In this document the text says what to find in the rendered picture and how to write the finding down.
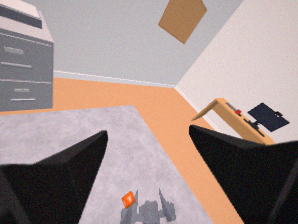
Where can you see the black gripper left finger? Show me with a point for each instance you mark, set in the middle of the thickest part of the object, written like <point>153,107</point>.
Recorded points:
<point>54,190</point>

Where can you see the orange block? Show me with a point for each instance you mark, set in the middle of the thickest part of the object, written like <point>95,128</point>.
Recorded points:
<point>128,199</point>

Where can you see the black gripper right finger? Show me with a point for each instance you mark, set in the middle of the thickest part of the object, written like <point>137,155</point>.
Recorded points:
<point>255,177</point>

